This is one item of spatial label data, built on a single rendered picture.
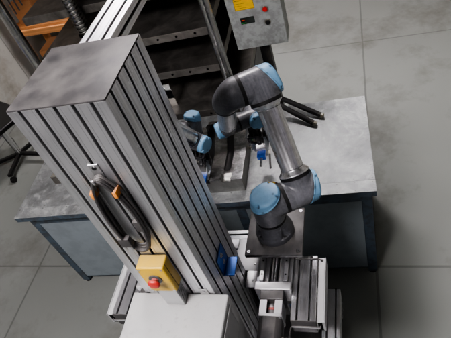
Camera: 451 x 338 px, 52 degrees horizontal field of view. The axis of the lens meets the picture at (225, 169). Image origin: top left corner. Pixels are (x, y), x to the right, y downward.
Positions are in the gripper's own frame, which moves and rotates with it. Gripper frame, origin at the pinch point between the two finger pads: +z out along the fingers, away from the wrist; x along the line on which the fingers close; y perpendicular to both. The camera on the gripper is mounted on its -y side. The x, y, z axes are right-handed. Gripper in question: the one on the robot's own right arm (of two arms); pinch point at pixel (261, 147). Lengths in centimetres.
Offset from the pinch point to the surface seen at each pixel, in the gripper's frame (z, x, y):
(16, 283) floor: 95, -204, 16
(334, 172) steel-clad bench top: 15.0, 33.9, 7.0
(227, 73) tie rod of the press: -6, -23, -60
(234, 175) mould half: 5.9, -14.1, 11.6
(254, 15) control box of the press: -33, -2, -73
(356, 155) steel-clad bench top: 15.0, 45.0, -3.0
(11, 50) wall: 43, -310, -245
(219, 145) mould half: 4.7, -24.5, -10.5
